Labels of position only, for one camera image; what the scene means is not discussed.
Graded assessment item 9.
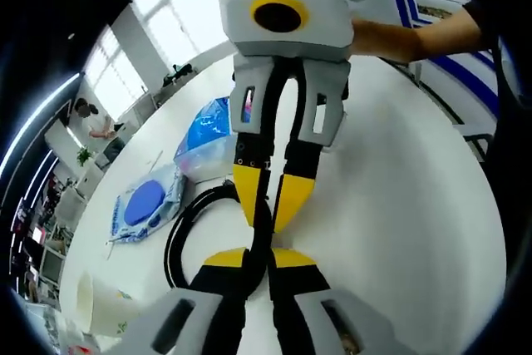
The large window with blinds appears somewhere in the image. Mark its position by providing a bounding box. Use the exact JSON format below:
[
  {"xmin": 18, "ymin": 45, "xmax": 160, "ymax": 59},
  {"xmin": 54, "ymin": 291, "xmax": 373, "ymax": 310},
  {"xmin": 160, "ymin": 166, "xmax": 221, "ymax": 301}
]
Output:
[{"xmin": 128, "ymin": 0, "xmax": 247, "ymax": 70}]

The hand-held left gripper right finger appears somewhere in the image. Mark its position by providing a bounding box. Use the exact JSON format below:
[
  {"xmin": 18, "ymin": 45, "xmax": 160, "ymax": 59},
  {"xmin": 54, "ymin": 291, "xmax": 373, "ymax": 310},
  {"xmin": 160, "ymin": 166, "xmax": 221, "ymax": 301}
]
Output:
[{"xmin": 268, "ymin": 248, "xmax": 419, "ymax": 355}]

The small window with blinds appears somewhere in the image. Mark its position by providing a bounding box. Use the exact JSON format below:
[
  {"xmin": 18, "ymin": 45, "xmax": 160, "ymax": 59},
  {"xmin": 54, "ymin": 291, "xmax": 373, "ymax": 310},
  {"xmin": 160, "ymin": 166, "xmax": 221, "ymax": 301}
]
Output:
[{"xmin": 85, "ymin": 24, "xmax": 150, "ymax": 123}]

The blue tissue pack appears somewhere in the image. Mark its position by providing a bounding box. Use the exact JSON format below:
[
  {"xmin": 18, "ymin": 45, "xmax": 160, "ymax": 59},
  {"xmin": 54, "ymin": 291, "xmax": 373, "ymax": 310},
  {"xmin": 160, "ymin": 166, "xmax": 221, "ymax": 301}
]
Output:
[{"xmin": 173, "ymin": 96, "xmax": 254, "ymax": 184}]

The wide ceiling light strip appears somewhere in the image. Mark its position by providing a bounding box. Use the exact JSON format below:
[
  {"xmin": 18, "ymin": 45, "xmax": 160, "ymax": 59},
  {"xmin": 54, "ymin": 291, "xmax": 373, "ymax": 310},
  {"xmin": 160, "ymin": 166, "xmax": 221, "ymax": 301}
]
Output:
[{"xmin": 0, "ymin": 71, "xmax": 81, "ymax": 177}]

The dark bag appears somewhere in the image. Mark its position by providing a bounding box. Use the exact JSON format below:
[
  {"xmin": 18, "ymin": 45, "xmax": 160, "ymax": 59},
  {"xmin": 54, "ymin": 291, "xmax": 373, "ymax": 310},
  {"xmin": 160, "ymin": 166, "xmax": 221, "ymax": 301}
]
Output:
[{"xmin": 161, "ymin": 62, "xmax": 196, "ymax": 88}]

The thin ceiling light strip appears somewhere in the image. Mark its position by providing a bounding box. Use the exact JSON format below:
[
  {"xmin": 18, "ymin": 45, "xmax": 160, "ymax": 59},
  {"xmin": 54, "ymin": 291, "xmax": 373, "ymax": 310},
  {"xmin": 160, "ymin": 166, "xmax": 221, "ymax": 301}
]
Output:
[{"xmin": 22, "ymin": 150, "xmax": 59, "ymax": 210}]

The person's black shirt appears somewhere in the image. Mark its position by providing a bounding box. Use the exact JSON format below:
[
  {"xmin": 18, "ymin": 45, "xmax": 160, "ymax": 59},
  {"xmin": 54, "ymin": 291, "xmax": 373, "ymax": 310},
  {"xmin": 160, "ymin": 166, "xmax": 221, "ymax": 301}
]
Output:
[{"xmin": 461, "ymin": 0, "xmax": 500, "ymax": 55}]

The black cable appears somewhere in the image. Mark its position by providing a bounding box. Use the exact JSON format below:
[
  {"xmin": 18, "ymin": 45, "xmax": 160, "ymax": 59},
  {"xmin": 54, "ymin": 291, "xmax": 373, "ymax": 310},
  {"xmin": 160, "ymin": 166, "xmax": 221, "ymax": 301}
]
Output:
[{"xmin": 163, "ymin": 180, "xmax": 278, "ymax": 302}]

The white paper cup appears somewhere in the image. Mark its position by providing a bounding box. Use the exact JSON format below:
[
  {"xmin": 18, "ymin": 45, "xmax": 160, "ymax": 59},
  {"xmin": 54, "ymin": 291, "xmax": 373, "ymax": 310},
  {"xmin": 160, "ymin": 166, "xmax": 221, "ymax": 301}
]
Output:
[{"xmin": 76, "ymin": 269, "xmax": 146, "ymax": 338}]

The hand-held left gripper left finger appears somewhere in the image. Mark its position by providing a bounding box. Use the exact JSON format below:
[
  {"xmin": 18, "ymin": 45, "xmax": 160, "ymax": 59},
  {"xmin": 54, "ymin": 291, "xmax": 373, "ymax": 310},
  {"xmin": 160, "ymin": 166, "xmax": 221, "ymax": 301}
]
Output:
[{"xmin": 110, "ymin": 246, "xmax": 267, "ymax": 355}]

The packet blue circle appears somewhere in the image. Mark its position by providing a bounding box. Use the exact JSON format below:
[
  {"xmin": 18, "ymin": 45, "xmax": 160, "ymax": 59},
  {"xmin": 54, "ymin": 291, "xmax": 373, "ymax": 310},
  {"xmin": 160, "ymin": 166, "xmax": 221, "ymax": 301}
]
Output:
[{"xmin": 108, "ymin": 163, "xmax": 188, "ymax": 246}]

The person's right hand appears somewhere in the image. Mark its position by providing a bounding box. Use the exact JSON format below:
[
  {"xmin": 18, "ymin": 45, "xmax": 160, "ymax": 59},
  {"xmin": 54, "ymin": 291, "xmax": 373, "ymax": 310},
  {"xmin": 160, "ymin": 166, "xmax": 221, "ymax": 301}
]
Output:
[{"xmin": 351, "ymin": 17, "xmax": 421, "ymax": 65}]

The potted plant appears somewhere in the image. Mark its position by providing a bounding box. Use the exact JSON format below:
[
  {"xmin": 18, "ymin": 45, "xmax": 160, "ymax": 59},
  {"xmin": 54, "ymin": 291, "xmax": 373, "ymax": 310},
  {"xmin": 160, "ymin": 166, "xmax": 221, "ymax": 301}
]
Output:
[{"xmin": 76, "ymin": 145, "xmax": 95, "ymax": 167}]

